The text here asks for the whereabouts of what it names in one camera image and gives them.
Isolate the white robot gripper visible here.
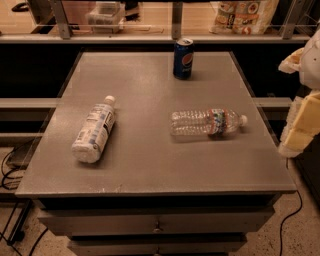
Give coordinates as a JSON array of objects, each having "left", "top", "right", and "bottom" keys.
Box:
[{"left": 278, "top": 30, "right": 320, "bottom": 158}]

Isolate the blue pepsi can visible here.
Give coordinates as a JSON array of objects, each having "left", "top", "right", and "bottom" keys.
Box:
[{"left": 173, "top": 38, "right": 194, "bottom": 80}]

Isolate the clear water bottle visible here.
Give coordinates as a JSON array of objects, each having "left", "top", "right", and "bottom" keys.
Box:
[{"left": 170, "top": 108, "right": 248, "bottom": 136}]

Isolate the snack bag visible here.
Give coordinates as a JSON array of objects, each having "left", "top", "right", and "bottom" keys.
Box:
[{"left": 209, "top": 0, "right": 279, "bottom": 35}]

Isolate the grey drawer cabinet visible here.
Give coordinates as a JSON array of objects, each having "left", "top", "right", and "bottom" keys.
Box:
[{"left": 17, "top": 52, "right": 296, "bottom": 256}]

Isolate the upper drawer knob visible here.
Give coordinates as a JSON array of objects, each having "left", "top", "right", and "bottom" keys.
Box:
[{"left": 153, "top": 221, "right": 163, "bottom": 234}]

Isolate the clear plastic container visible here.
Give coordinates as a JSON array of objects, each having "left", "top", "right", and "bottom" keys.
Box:
[{"left": 85, "top": 1, "right": 124, "bottom": 34}]

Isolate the white labelled plastic bottle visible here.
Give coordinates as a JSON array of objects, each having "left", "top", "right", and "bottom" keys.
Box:
[{"left": 71, "top": 96, "right": 116, "bottom": 163}]

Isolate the black cable right floor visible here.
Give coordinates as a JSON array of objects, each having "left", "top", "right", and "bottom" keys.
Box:
[{"left": 278, "top": 189, "right": 304, "bottom": 256}]

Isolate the black cables left floor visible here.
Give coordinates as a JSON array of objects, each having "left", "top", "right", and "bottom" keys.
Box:
[{"left": 0, "top": 139, "right": 49, "bottom": 256}]

